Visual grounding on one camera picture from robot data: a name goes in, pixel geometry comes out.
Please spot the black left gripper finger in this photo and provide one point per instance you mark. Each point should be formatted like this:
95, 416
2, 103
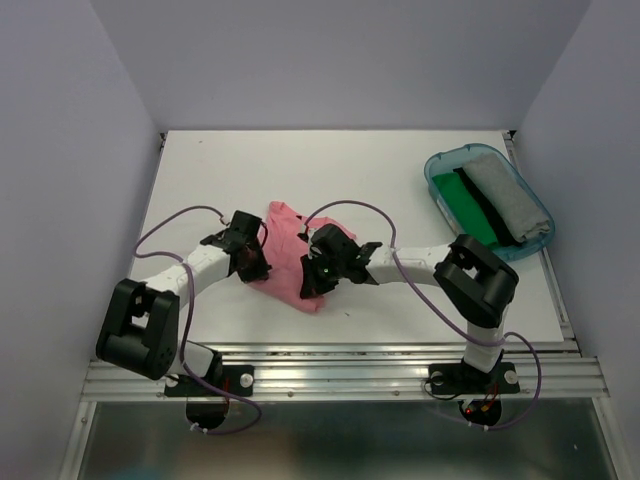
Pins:
251, 272
258, 255

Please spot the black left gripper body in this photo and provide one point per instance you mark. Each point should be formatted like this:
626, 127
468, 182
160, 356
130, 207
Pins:
249, 247

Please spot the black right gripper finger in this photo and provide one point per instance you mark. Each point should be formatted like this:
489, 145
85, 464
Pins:
309, 285
325, 285

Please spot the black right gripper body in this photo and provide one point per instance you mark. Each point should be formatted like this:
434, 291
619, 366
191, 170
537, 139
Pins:
329, 269

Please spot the pink t-shirt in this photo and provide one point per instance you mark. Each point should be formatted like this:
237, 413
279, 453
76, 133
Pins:
283, 251

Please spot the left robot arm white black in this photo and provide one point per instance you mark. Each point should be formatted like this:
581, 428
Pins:
140, 332

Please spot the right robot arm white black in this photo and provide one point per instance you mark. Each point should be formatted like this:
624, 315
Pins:
478, 283

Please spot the rolled green t-shirt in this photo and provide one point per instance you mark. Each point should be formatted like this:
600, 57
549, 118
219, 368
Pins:
465, 209

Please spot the blue translucent plastic bin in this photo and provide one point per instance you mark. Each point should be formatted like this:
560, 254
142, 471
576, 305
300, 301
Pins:
446, 162

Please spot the rolled black t-shirt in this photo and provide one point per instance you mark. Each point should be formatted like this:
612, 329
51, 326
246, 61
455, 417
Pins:
494, 219

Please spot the rolled grey t-shirt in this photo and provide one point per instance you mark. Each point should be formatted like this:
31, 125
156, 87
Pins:
523, 217

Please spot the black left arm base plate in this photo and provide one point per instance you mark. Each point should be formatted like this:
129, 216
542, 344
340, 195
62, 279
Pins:
235, 379

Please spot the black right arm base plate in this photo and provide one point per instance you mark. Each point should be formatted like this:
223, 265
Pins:
449, 379

